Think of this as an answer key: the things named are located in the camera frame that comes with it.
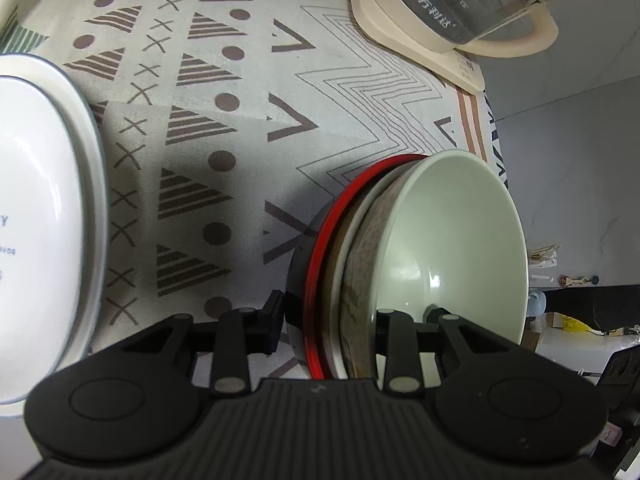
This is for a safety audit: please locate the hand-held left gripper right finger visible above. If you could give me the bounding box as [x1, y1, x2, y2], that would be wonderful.
[374, 308, 517, 397]

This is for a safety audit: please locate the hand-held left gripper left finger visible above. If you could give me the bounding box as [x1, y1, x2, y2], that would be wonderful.
[120, 289, 286, 399]

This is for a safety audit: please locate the black bowl with red rim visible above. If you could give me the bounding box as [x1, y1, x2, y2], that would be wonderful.
[286, 154, 431, 380]

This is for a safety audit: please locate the brown patterned bowl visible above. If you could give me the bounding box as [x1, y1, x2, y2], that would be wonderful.
[339, 160, 426, 381]

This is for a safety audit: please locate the light green bowl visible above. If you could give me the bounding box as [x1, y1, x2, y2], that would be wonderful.
[370, 149, 530, 391]

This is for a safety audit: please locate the yellow packet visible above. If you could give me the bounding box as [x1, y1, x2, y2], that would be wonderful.
[550, 312, 601, 334]

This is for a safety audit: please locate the patterned tablecloth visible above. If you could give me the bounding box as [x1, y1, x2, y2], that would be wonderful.
[0, 0, 511, 386]

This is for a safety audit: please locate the black furniture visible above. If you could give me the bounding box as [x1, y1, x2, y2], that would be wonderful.
[542, 284, 640, 336]

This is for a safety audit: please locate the white plate with blue rim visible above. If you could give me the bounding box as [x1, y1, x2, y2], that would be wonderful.
[0, 54, 110, 406]

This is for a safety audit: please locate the glass kettle on beige base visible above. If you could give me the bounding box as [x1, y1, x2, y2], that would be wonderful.
[344, 0, 486, 95]

